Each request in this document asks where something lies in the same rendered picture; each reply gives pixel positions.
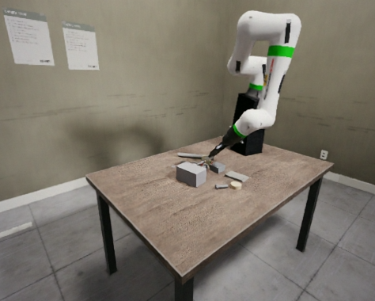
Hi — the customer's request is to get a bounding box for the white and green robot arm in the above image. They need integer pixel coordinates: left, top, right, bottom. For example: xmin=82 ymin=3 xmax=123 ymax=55
xmin=227 ymin=11 xmax=301 ymax=143

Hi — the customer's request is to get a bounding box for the beige round disc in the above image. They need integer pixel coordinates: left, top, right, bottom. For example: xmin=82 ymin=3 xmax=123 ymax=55
xmin=231 ymin=181 xmax=241 ymax=190

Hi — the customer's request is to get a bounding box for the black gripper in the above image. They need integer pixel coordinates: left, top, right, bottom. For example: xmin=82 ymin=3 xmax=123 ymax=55
xmin=205 ymin=133 xmax=235 ymax=161

